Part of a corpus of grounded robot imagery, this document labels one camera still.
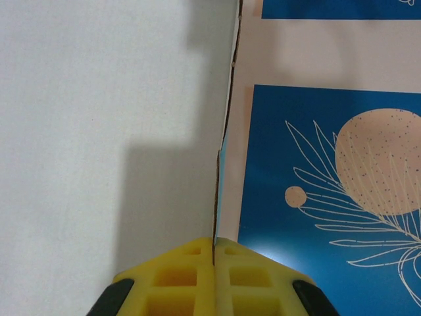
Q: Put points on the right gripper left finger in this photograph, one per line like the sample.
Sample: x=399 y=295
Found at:
x=171 y=283

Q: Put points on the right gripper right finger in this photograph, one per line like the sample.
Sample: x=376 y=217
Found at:
x=256 y=283

